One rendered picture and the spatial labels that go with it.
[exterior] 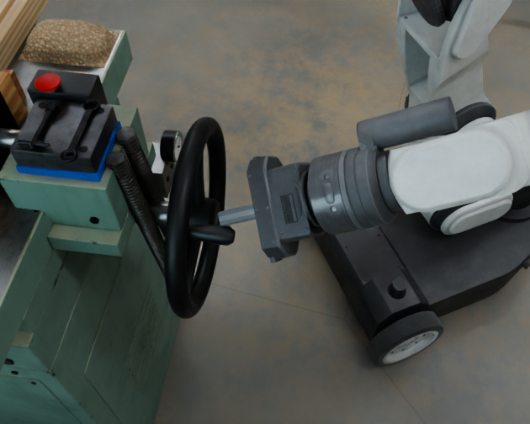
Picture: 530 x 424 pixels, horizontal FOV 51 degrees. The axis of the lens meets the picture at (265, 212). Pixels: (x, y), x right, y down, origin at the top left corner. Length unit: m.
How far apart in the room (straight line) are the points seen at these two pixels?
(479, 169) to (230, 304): 1.20
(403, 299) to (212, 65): 1.29
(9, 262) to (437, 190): 0.49
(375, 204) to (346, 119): 1.54
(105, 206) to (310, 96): 1.55
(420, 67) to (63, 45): 0.67
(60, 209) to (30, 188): 0.04
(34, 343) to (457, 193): 0.55
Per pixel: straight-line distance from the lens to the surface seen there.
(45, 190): 0.71
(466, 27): 0.97
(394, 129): 0.58
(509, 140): 0.53
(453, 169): 0.53
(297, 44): 2.41
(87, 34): 0.94
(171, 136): 1.08
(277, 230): 0.63
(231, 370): 1.56
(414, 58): 1.16
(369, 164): 0.57
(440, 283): 1.55
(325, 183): 0.58
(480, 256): 1.63
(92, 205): 0.71
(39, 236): 0.75
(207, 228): 0.68
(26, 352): 0.80
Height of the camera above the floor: 1.47
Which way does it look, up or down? 55 degrees down
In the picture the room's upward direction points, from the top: straight up
